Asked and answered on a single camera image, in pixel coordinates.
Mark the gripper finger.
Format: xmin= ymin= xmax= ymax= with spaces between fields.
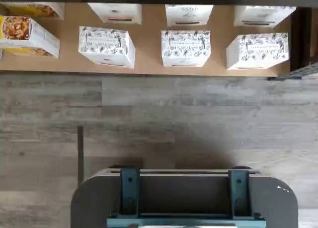
xmin=116 ymin=168 xmax=141 ymax=219
xmin=228 ymin=169 xmax=252 ymax=219

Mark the yellow white granola box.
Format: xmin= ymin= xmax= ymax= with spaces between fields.
xmin=0 ymin=3 xmax=65 ymax=21
xmin=0 ymin=16 xmax=60 ymax=59

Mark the thin dark strip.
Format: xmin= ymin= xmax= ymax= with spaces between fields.
xmin=77 ymin=125 xmax=84 ymax=186

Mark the white floral print carton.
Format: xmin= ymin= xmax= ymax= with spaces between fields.
xmin=165 ymin=4 xmax=214 ymax=27
xmin=78 ymin=26 xmax=136 ymax=69
xmin=233 ymin=5 xmax=297 ymax=28
xmin=226 ymin=33 xmax=289 ymax=71
xmin=160 ymin=30 xmax=211 ymax=67
xmin=87 ymin=3 xmax=143 ymax=25

